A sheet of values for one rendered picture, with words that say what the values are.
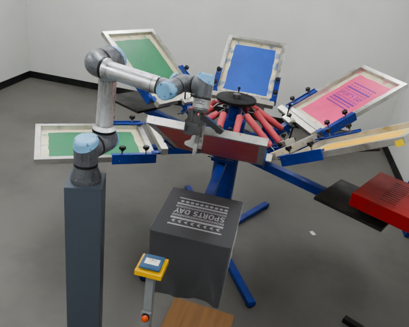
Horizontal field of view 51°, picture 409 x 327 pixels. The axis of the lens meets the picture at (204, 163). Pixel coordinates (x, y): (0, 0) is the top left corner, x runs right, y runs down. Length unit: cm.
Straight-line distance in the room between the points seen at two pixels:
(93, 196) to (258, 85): 238
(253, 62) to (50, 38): 412
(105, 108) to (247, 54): 250
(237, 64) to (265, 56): 30
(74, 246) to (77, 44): 534
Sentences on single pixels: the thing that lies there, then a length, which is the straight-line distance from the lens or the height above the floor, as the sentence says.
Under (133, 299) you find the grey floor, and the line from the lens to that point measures 327.
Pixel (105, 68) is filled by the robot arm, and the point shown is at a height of 180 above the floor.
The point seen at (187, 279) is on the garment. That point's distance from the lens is 244.
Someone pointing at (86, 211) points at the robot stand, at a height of 107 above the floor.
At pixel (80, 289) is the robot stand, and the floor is 56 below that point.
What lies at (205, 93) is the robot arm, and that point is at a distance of 183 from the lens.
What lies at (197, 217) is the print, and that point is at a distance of 244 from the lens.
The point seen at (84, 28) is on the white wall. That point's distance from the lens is 726.
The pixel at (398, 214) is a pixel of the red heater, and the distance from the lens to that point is 268.
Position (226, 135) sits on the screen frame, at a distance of 200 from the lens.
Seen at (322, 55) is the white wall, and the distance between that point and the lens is 656.
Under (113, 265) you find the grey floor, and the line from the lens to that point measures 353.
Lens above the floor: 230
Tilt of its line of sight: 26 degrees down
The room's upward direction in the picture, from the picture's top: 8 degrees clockwise
